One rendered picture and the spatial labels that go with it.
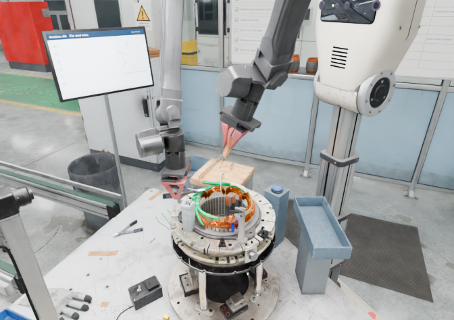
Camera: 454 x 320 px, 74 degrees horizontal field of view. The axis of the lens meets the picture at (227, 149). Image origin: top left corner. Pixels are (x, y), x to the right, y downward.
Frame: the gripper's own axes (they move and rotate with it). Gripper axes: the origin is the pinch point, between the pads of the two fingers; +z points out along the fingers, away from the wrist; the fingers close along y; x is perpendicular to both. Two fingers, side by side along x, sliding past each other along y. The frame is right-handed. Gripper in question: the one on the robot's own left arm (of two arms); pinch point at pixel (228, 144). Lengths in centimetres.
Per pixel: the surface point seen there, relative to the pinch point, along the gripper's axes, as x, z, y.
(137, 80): 63, 28, -86
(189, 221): -9.6, 22.0, 1.3
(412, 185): 241, 61, 108
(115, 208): 25, 79, -50
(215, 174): 26.6, 28.3, -8.6
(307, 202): 27.8, 18.0, 26.4
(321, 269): 16, 29, 41
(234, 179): 26.8, 25.5, -0.8
